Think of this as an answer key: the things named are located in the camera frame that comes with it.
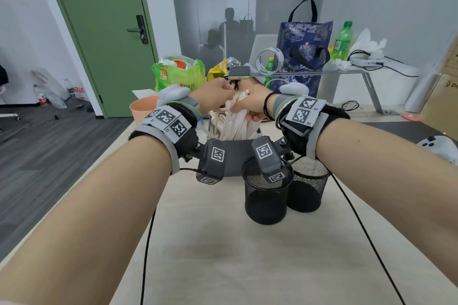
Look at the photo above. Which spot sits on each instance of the person's left hand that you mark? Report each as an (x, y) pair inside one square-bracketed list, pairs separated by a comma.
[(213, 97)]

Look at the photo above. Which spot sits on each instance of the bundle of white paper straws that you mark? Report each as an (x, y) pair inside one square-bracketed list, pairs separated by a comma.
[(236, 126), (213, 126)]

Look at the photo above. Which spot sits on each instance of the person's right hand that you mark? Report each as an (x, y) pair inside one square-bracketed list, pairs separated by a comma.
[(256, 104)]

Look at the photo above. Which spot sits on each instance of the green soda bottle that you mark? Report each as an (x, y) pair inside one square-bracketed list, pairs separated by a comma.
[(341, 44)]

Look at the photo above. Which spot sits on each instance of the blue patterned tote bag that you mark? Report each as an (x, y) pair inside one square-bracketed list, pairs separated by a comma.
[(297, 35)]

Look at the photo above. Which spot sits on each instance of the white bag red print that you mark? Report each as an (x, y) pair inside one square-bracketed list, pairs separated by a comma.
[(80, 93)]

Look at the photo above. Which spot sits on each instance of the white crumpled tissue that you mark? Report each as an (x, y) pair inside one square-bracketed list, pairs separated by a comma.
[(340, 64)]

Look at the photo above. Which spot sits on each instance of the clear tape roll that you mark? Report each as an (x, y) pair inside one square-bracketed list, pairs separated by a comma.
[(281, 58)]

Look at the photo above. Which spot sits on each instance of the dark grey box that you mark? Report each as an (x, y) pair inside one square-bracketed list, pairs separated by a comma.
[(236, 158)]

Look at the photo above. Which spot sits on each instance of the white paper sheet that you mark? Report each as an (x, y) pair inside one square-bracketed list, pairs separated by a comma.
[(143, 93)]

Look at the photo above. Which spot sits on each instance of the grey smartphone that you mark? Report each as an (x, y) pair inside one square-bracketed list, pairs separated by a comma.
[(239, 72)]

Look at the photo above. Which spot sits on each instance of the translucent plastic bag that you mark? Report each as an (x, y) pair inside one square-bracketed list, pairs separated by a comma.
[(50, 86)]

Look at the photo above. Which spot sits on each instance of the person's left forearm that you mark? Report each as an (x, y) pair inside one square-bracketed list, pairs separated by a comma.
[(89, 215)]

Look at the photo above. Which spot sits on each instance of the bottle with red label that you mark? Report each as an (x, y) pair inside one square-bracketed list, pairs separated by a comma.
[(41, 97)]

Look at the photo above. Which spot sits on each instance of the clear water bottle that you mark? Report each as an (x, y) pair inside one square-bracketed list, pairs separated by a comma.
[(68, 86)]

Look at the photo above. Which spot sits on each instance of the pink plastic bin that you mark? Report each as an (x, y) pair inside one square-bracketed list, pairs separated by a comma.
[(141, 108)]

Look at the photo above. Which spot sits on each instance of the green plastic bag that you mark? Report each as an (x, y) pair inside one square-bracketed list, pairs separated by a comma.
[(175, 76)]

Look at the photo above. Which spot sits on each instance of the white wrist tracker puck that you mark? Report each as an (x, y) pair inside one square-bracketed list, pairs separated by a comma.
[(295, 88), (171, 93)]

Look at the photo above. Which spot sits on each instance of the small green bottle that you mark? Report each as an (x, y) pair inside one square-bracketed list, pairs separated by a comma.
[(270, 65)]

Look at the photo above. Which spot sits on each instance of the white power hub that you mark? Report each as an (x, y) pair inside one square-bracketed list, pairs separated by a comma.
[(365, 62)]

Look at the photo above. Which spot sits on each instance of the green door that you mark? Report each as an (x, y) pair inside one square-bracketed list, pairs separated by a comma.
[(100, 29)]

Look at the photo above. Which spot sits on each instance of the large brown cardboard box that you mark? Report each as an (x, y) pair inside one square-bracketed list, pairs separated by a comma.
[(443, 101), (451, 54)]

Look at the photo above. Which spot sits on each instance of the pink lid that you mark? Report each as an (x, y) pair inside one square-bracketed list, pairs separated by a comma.
[(409, 117)]

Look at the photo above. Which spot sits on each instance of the white crumpled plastic bag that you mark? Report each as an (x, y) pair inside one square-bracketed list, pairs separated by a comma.
[(365, 42)]

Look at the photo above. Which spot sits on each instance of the black mesh cup front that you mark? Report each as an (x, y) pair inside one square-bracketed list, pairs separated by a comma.
[(264, 208)]

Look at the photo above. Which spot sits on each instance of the yellow snack bag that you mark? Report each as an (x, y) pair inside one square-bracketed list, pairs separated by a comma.
[(214, 72)]

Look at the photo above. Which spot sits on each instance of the black wrist band marker plates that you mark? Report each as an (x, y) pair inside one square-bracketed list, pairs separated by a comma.
[(304, 111), (168, 119)]

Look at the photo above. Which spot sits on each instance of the black desk mat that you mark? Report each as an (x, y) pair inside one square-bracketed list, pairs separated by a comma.
[(400, 129)]

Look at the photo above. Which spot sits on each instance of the white low cabinet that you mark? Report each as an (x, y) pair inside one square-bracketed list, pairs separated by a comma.
[(393, 90)]

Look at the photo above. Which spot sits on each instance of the black mesh cup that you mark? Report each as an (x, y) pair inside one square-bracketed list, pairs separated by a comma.
[(307, 197), (264, 208)]

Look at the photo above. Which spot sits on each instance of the white game controller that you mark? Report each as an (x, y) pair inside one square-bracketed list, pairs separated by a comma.
[(436, 147)]

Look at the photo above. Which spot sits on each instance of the dark grey wrist camera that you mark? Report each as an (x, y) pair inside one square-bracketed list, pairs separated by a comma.
[(211, 169), (272, 165)]

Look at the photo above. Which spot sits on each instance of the clear acrylic desk riser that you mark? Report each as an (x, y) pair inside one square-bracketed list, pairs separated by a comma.
[(340, 71)]

